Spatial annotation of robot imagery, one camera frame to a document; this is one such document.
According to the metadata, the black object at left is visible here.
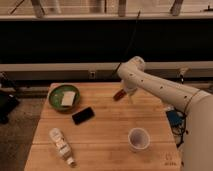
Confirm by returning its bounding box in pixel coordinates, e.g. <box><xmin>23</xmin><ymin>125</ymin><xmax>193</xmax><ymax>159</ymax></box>
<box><xmin>0</xmin><ymin>72</ymin><xmax>19</xmax><ymax>124</ymax></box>

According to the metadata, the white sponge block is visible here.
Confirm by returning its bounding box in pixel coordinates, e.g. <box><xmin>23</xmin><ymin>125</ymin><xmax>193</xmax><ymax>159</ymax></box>
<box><xmin>61</xmin><ymin>91</ymin><xmax>75</xmax><ymax>106</ymax></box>

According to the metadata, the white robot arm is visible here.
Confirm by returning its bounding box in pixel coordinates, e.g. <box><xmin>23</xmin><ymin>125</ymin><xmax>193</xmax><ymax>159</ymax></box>
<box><xmin>117</xmin><ymin>56</ymin><xmax>213</xmax><ymax>171</ymax></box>

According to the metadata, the white plastic bottle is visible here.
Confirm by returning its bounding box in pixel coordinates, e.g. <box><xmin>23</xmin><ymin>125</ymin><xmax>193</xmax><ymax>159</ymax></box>
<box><xmin>49</xmin><ymin>128</ymin><xmax>75</xmax><ymax>167</ymax></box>

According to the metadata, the white paper cup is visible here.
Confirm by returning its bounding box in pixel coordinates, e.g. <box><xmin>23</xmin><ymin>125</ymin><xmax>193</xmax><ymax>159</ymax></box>
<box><xmin>128</xmin><ymin>128</ymin><xmax>150</xmax><ymax>152</ymax></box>

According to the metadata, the black hanging cable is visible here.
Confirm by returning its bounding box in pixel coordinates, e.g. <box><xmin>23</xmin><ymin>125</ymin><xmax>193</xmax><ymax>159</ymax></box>
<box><xmin>110</xmin><ymin>10</ymin><xmax>142</xmax><ymax>78</ymax></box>

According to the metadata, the red pepper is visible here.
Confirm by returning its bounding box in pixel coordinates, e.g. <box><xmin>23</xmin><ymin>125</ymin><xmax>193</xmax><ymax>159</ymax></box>
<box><xmin>113</xmin><ymin>89</ymin><xmax>126</xmax><ymax>101</ymax></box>

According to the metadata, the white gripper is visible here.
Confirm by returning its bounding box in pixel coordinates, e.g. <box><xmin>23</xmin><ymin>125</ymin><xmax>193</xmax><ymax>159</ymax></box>
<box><xmin>122</xmin><ymin>80</ymin><xmax>137</xmax><ymax>103</ymax></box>

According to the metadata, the black smartphone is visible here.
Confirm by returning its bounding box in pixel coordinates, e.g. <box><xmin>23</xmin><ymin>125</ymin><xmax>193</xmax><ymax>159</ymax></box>
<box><xmin>72</xmin><ymin>107</ymin><xmax>94</xmax><ymax>125</ymax></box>

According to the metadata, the black cable bundle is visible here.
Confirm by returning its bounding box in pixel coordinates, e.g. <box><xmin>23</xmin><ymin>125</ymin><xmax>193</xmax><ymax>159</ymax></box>
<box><xmin>170</xmin><ymin>111</ymin><xmax>188</xmax><ymax>148</ymax></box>

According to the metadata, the green bowl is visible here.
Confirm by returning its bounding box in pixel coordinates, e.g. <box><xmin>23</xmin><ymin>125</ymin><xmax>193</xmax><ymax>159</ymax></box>
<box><xmin>48</xmin><ymin>84</ymin><xmax>80</xmax><ymax>112</ymax></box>

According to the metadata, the blue plug box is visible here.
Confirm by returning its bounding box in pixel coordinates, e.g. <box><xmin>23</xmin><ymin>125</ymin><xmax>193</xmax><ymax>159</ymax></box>
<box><xmin>166</xmin><ymin>110</ymin><xmax>182</xmax><ymax>127</ymax></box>

